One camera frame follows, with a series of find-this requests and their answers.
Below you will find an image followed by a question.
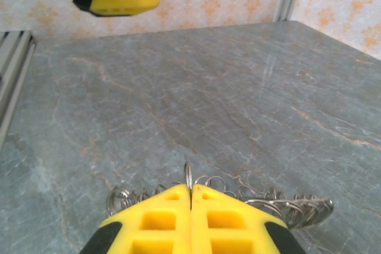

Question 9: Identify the aluminium left side rail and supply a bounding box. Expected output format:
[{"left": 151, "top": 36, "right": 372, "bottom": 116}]
[{"left": 0, "top": 30, "right": 37, "bottom": 150}]

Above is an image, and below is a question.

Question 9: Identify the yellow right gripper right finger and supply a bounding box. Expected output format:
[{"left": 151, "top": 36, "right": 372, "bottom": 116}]
[{"left": 190, "top": 184, "right": 308, "bottom": 254}]

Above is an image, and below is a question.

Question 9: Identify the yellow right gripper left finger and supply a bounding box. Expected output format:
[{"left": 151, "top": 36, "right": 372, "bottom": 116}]
[{"left": 79, "top": 184, "right": 192, "bottom": 254}]

